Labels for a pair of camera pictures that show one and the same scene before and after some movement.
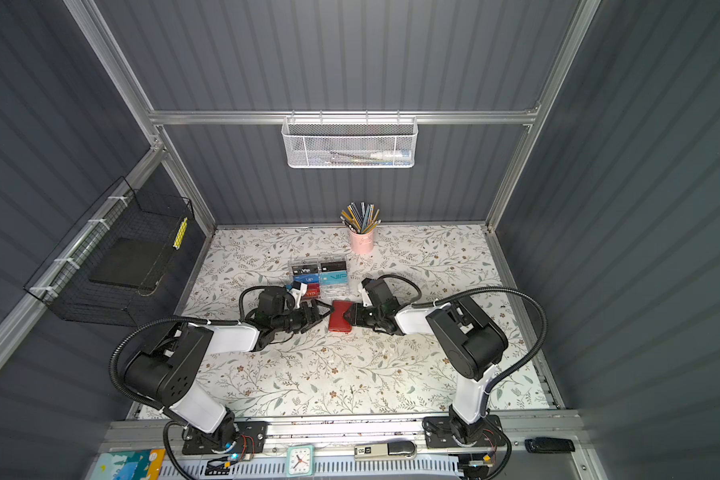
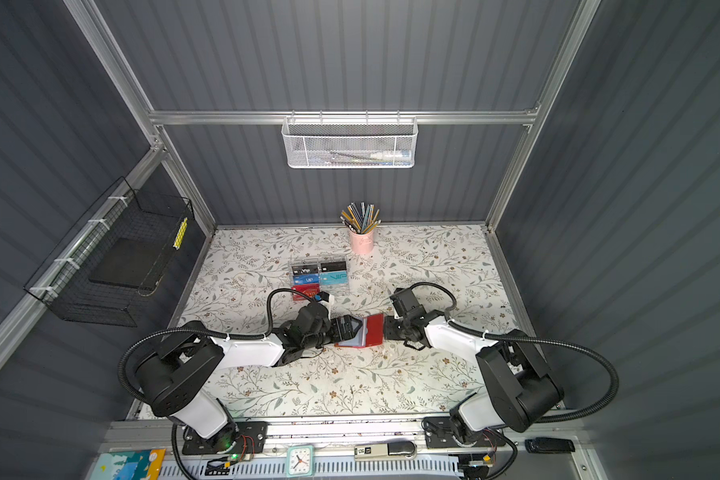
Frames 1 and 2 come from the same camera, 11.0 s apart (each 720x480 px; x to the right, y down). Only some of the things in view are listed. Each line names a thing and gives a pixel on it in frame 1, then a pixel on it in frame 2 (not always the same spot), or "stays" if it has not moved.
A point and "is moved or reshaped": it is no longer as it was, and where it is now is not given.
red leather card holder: (337, 322) is moved or reshaped
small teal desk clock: (300, 461) stays
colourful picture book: (129, 465) stays
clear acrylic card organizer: (326, 278) stays
